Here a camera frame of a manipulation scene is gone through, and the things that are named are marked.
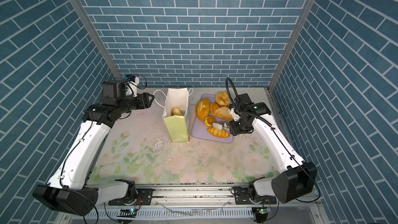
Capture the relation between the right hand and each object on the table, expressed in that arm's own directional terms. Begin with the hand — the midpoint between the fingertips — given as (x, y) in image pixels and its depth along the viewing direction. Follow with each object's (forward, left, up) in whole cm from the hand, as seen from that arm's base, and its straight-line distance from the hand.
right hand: (233, 128), depth 78 cm
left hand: (+5, +41, +15) cm, 44 cm away
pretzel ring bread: (+15, +34, -9) cm, 38 cm away
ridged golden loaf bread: (+4, +7, -14) cm, 16 cm away
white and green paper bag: (0, +29, +8) cm, 30 cm away
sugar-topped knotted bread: (+29, +5, -11) cm, 32 cm away
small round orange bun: (+23, +11, -12) cm, 28 cm away
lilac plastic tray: (+5, +18, -19) cm, 26 cm away
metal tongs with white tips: (+1, +4, -1) cm, 4 cm away
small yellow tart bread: (+12, +14, -13) cm, 22 cm away
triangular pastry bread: (+20, +4, -14) cm, 25 cm away
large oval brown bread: (+21, +18, -12) cm, 30 cm away
